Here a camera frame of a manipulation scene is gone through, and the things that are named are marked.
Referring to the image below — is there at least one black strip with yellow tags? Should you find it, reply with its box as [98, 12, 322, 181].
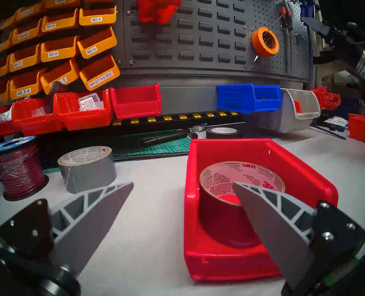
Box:
[111, 111, 242, 127]

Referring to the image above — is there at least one green cutting mat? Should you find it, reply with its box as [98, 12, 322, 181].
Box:
[42, 129, 198, 175]

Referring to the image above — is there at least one small blue plastic bin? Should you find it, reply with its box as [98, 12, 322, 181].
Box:
[216, 84, 283, 114]

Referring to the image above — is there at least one red tape roll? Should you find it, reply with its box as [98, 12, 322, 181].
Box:
[199, 161, 286, 249]

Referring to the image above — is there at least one yellow bin labelled M3-4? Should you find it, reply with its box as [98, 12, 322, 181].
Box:
[79, 6, 117, 27]

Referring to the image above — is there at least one large beige plastic bin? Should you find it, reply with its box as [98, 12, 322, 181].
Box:
[253, 88, 321, 134]

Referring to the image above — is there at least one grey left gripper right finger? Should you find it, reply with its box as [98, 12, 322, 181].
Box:
[232, 182, 365, 296]

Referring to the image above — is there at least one red wire spool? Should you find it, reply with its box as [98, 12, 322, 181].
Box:
[0, 136, 49, 202]

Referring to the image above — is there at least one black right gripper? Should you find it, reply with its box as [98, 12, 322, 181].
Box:
[302, 17, 365, 63]

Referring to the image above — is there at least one black bar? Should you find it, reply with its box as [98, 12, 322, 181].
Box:
[141, 131, 189, 146]

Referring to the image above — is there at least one yellow bin labelled M3-12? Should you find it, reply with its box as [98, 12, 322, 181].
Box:
[9, 44, 43, 73]

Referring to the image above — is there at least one yellow bin labelled M3-8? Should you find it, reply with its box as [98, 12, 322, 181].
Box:
[40, 36, 81, 63]

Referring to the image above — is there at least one blue bar clamp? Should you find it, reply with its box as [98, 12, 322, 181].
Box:
[312, 123, 348, 141]

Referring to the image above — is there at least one yellow bin labelled M3-6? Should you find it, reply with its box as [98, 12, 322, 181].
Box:
[77, 27, 118, 59]

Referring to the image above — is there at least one yellow bin labelled M2.5-5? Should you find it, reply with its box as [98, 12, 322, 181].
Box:
[40, 59, 81, 95]

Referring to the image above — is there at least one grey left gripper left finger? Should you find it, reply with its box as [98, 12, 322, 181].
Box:
[0, 181, 134, 276]

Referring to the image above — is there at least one yellow bin labelled M4-6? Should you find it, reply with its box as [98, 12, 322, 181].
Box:
[41, 9, 80, 33]

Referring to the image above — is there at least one yellow small parts bin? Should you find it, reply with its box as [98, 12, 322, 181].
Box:
[0, 33, 14, 52]
[0, 16, 16, 31]
[0, 80, 11, 104]
[0, 56, 11, 78]

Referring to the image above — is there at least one yellow bin labelled M4-0.7X6 HEX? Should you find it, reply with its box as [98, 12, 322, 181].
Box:
[79, 53, 121, 91]

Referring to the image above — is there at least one grey duct tape roll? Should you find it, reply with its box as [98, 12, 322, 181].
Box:
[58, 146, 117, 194]

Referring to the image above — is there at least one clear plastic bag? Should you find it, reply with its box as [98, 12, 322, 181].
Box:
[324, 116, 349, 128]

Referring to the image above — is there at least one orange tape roll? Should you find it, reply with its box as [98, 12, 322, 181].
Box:
[251, 27, 280, 59]

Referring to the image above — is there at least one grey louvred pegboard panel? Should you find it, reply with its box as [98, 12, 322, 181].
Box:
[0, 0, 315, 89]

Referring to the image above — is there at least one black tape roll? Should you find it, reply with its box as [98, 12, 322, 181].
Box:
[206, 127, 246, 139]

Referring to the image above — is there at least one yellow bin labelled M4X4X6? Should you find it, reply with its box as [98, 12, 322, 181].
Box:
[12, 19, 44, 45]

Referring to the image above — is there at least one orange-red wall bin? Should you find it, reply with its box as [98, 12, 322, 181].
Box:
[136, 0, 187, 24]

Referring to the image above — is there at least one yellow bin labelled M2.5-6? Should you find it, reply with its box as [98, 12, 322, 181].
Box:
[9, 69, 46, 100]

